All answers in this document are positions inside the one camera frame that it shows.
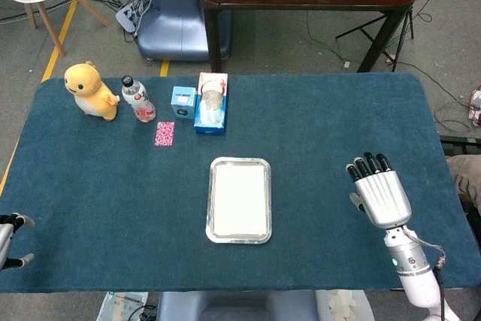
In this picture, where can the yellow plush toy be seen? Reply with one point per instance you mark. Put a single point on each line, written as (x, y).
(92, 99)

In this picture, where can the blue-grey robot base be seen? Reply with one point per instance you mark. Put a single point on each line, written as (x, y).
(176, 31)

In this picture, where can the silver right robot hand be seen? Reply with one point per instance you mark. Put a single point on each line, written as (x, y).
(383, 197)

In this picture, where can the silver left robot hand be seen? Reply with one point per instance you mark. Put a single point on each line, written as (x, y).
(4, 231)

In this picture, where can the stainless steel tray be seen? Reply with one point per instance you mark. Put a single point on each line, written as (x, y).
(210, 238)

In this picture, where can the printed plastic bag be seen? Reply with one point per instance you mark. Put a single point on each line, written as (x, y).
(120, 306)

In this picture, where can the clear drink bottle black cap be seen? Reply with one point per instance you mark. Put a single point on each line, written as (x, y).
(139, 101)

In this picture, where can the grey-blue robot torso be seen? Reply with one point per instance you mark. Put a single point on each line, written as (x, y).
(244, 306)

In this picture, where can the blue felt table cover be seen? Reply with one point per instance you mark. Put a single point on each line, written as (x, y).
(319, 129)

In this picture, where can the pink patterned card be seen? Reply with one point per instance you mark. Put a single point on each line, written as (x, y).
(165, 134)

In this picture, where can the light blue speaker box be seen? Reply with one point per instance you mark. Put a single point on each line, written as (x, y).
(183, 105)

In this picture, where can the grey power strip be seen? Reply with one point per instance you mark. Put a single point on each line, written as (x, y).
(129, 16)

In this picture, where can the blue cookie box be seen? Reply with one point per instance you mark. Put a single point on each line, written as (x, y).
(210, 125)

